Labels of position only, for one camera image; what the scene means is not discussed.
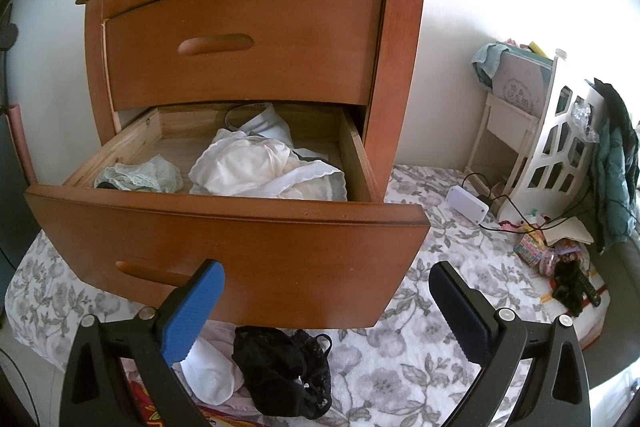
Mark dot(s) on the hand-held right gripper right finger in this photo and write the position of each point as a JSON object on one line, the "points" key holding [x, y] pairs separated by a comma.
{"points": [[460, 307]]}

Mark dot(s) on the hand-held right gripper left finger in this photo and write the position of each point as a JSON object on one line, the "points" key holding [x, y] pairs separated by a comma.
{"points": [[192, 307]]}

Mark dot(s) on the long white sock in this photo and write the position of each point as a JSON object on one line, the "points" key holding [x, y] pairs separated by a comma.
{"points": [[212, 372]]}

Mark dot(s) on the wooden nightstand drawer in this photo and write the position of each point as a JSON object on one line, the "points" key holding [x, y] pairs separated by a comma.
{"points": [[300, 257], [300, 42]]}

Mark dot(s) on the white scalloped underwear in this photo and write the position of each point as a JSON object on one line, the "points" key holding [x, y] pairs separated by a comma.
{"points": [[240, 167]]}

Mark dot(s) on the pale pink garment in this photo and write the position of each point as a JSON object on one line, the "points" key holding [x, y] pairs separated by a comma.
{"points": [[220, 332]]}

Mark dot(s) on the floral bedsheet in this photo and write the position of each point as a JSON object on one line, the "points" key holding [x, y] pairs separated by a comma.
{"points": [[400, 357]]}

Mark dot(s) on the colorful patterned box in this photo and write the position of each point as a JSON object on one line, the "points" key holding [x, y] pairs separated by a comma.
{"points": [[529, 248]]}

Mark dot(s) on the white rectangular device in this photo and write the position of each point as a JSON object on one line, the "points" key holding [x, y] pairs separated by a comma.
{"points": [[467, 203]]}

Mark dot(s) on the black lace underwear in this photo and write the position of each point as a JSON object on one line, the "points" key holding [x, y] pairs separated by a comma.
{"points": [[280, 367]]}

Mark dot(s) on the red floral blanket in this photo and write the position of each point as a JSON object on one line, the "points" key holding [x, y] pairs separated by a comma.
{"points": [[150, 407]]}

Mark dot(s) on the black toy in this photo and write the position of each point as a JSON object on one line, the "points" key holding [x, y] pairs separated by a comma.
{"points": [[575, 284]]}

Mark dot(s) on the white red-striped mat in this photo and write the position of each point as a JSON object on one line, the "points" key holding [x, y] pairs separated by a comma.
{"points": [[590, 322]]}

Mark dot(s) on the cream paper sheet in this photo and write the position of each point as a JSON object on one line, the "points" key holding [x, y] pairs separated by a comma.
{"points": [[572, 232]]}

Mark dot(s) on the mint lace underwear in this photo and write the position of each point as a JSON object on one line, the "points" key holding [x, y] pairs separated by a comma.
{"points": [[140, 177]]}

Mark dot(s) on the small white table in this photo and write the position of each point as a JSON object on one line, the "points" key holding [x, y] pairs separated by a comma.
{"points": [[505, 127]]}

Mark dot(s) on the white cutout board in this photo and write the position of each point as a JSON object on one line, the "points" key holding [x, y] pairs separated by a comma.
{"points": [[545, 142]]}

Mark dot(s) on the teal jacket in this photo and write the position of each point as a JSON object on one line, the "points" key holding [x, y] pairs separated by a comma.
{"points": [[615, 99], [612, 167]]}

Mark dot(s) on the clear plastic bag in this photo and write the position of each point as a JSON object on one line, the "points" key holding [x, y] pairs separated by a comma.
{"points": [[584, 119]]}

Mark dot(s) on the pale printed box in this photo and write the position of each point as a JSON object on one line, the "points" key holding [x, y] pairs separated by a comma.
{"points": [[522, 84]]}

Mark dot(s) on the dark panel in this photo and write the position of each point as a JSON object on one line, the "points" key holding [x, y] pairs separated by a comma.
{"points": [[7, 147]]}

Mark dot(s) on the teal cloth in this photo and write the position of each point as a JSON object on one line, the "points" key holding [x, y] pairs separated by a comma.
{"points": [[487, 62]]}

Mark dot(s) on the wooden nightstand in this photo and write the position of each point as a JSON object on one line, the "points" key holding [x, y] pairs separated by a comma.
{"points": [[405, 57]]}

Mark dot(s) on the yellow box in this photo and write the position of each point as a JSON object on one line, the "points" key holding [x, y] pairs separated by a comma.
{"points": [[537, 49]]}

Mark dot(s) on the brown wooden post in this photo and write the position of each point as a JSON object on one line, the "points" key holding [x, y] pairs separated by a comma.
{"points": [[22, 142]]}

